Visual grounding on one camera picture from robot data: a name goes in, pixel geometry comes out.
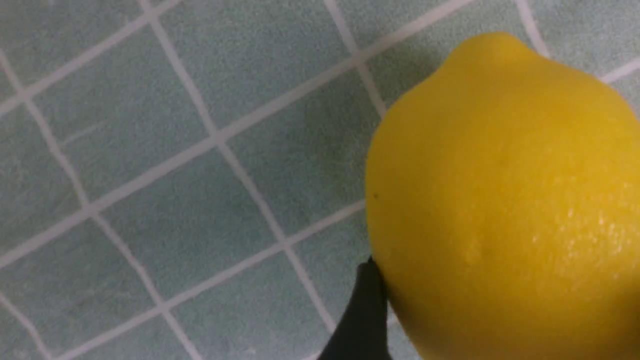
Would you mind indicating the green checkered tablecloth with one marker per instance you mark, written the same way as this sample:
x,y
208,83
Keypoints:
x,y
183,179

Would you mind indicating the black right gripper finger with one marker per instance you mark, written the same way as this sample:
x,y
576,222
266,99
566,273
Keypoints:
x,y
361,333

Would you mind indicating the yellow lemon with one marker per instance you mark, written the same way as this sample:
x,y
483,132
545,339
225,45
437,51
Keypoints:
x,y
502,202

